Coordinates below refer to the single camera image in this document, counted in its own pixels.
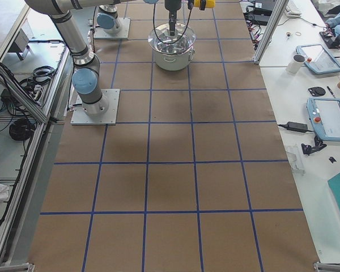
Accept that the white mug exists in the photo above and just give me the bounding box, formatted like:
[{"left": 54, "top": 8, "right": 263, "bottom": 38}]
[{"left": 286, "top": 54, "right": 305, "bottom": 74}]

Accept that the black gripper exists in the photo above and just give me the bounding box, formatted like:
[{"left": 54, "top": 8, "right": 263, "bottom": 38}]
[{"left": 164, "top": 0, "right": 181, "bottom": 36}]

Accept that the aluminium frame post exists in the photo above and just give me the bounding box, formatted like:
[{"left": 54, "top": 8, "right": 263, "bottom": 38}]
[{"left": 253, "top": 0, "right": 288, "bottom": 65}]

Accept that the black power brick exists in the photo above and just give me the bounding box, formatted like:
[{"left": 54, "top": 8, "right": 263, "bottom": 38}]
[{"left": 286, "top": 121, "right": 309, "bottom": 133}]

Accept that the pale green cooking pot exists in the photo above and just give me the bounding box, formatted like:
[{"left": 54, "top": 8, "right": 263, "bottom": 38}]
[{"left": 153, "top": 46, "right": 196, "bottom": 71}]

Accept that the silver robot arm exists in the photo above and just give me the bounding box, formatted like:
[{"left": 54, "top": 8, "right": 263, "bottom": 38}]
[
  {"left": 26, "top": 1, "right": 123, "bottom": 115},
  {"left": 96, "top": 5, "right": 121, "bottom": 35}
]

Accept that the blue teach pendant near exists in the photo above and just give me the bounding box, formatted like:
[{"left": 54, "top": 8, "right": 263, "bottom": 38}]
[{"left": 306, "top": 97, "right": 340, "bottom": 142}]

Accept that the glass pot lid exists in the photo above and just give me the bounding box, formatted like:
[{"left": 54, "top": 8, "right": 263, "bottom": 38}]
[{"left": 148, "top": 23, "right": 196, "bottom": 56}]

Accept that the blue teach pendant far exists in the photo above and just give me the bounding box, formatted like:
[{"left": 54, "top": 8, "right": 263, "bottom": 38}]
[{"left": 296, "top": 44, "right": 340, "bottom": 75}]

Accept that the blue teach pendant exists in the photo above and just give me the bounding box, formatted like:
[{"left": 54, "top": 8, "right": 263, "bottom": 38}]
[
  {"left": 306, "top": 97, "right": 340, "bottom": 142},
  {"left": 296, "top": 44, "right": 340, "bottom": 75}
]

